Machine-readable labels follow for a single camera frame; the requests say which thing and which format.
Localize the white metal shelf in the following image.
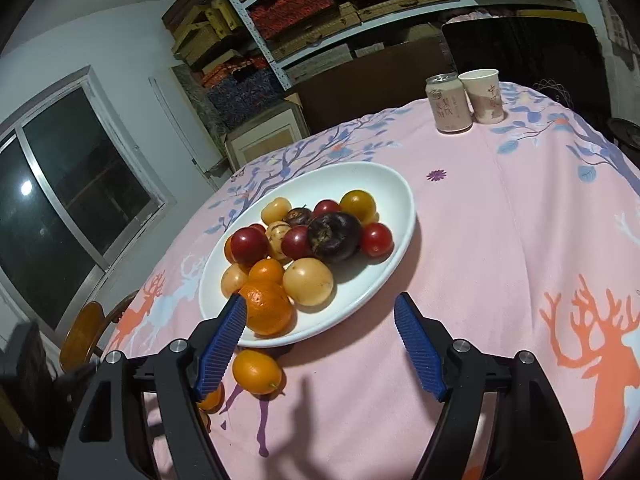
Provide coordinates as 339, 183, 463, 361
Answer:
207, 0, 591, 91

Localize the yellow tomato front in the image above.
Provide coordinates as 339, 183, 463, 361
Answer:
340, 190, 378, 226

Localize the pink paper cup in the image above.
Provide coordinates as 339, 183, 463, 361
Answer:
458, 68, 504, 125

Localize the aluminium sliding window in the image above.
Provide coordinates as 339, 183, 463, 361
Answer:
1, 66, 170, 344

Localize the small orange mandarin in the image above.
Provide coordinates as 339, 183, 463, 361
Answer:
247, 258, 284, 284

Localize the large yellow apple fruit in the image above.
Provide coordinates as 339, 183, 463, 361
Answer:
282, 258, 334, 307

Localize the pale yellow round fruit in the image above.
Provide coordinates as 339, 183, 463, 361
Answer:
220, 263, 248, 298

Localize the yellow fruit in plate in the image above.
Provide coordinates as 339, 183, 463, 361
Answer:
260, 197, 292, 226

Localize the pink drink can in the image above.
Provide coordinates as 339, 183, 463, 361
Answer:
425, 73, 473, 134

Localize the small red tomato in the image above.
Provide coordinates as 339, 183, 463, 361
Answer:
250, 223, 266, 233

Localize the framed picture board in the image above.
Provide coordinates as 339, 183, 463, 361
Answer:
224, 93, 310, 171

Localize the wooden chair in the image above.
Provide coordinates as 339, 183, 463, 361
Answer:
60, 292, 137, 373

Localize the pink deer tablecloth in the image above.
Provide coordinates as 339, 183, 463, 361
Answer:
110, 84, 639, 479

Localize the red cherry tomato in plate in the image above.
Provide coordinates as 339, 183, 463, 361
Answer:
312, 200, 342, 217

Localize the white oval plate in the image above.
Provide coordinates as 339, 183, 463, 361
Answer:
229, 162, 416, 348

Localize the large red plum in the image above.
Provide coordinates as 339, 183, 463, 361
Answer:
281, 226, 312, 260

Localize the red cherry tomato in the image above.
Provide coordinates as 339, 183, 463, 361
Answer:
312, 200, 342, 217
359, 222, 394, 258

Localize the large orange mandarin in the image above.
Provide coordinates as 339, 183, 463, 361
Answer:
239, 281, 294, 337

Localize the dark water chestnut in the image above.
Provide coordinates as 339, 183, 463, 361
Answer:
307, 212, 361, 263
283, 207, 314, 226

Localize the yellow orange tomato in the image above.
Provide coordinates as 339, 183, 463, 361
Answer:
198, 382, 224, 414

